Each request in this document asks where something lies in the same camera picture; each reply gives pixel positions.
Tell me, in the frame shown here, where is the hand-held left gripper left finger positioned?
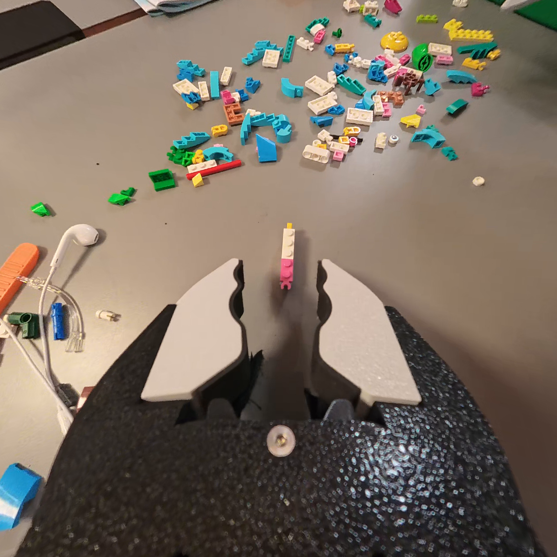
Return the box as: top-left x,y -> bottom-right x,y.
140,258 -> 254,412

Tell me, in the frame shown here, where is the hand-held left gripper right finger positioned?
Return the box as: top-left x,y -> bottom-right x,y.
306,259 -> 423,414

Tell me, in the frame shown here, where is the white and pink lego assembly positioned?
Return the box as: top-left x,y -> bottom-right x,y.
279,222 -> 297,291

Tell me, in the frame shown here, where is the pile of lego pieces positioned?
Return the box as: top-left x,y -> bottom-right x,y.
167,0 -> 502,176

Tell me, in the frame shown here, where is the green square lego plate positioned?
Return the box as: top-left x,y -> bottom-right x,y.
148,169 -> 176,192

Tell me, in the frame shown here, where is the dark green lego connector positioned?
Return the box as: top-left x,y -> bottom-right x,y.
6,312 -> 41,340

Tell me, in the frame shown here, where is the red lego rod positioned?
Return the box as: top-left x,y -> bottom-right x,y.
186,159 -> 243,181

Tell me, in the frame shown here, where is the clear plastic tube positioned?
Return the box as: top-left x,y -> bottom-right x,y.
17,273 -> 86,354

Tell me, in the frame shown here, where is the orange brick separator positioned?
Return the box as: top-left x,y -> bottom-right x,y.
0,242 -> 40,314

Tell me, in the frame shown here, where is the blue printed block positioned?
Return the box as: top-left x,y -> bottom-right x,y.
0,462 -> 44,531

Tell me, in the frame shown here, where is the light blue folded sheet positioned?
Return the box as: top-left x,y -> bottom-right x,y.
138,0 -> 214,18

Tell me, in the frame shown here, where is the black flat pad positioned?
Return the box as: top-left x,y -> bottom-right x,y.
0,0 -> 86,71

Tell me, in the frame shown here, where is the white wired earbud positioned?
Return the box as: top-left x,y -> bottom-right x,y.
0,224 -> 100,436

